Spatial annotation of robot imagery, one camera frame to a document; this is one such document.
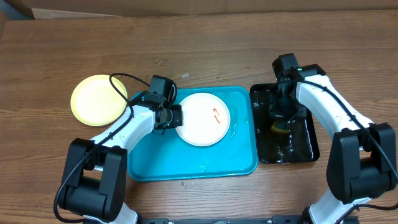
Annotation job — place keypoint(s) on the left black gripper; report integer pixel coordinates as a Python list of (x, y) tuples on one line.
[(179, 117)]

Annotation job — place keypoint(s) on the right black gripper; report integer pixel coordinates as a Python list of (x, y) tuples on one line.
[(280, 115)]

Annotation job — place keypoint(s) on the green yellow sponge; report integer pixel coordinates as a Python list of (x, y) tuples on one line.
[(280, 127)]

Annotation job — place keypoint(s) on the white plate with stain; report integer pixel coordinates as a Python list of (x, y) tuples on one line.
[(206, 119)]

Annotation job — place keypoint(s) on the yellow plate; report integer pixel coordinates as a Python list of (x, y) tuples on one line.
[(98, 100)]

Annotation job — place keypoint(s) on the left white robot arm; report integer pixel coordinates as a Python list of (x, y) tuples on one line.
[(94, 177)]

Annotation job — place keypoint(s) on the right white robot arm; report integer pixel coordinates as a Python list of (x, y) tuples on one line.
[(362, 160)]

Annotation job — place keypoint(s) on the black water tray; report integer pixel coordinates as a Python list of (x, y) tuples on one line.
[(299, 145)]

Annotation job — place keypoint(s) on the teal plastic tray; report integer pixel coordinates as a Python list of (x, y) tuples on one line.
[(164, 155)]

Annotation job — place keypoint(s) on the small paper scrap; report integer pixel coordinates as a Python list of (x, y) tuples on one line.
[(185, 75)]

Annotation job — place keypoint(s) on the brown cardboard panel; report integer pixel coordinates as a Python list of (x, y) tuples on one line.
[(195, 7)]

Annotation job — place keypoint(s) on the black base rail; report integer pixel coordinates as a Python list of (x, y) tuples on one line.
[(296, 219)]

